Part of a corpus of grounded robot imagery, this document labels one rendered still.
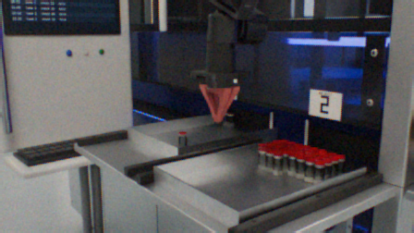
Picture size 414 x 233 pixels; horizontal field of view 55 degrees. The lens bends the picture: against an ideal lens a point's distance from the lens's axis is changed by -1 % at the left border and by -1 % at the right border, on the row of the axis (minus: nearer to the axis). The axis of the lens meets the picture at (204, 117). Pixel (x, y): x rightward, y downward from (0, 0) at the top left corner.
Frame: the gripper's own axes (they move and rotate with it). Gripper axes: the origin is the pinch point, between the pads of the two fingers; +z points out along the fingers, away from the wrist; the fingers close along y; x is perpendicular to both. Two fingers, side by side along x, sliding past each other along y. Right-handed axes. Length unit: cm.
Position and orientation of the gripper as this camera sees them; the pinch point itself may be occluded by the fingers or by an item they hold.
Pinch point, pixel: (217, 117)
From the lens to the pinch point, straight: 78.7
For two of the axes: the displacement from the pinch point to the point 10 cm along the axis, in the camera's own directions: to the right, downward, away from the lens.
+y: 7.2, -1.2, 6.9
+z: -0.4, 9.7, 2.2
